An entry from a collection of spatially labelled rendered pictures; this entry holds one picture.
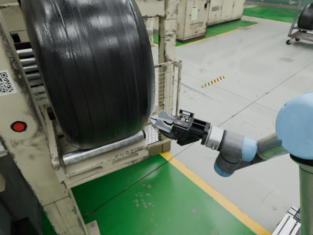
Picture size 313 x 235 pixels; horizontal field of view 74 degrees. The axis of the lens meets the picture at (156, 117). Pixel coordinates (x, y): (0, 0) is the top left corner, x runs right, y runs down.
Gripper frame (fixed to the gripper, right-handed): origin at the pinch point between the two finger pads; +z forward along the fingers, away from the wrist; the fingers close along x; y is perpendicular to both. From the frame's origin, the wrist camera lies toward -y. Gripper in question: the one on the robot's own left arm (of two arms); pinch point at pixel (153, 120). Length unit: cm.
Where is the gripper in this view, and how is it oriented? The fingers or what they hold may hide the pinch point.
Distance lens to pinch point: 76.0
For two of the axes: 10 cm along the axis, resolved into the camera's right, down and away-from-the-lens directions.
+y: -0.1, -5.5, -8.4
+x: -3.8, 7.8, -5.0
